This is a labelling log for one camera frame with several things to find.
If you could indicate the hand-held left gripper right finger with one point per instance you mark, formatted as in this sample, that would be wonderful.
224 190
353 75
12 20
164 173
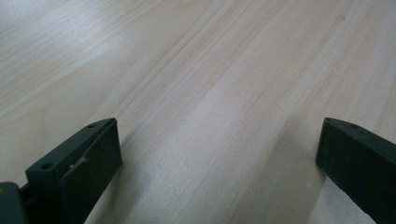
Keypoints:
358 161

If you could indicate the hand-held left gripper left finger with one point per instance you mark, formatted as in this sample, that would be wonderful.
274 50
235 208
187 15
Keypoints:
77 174

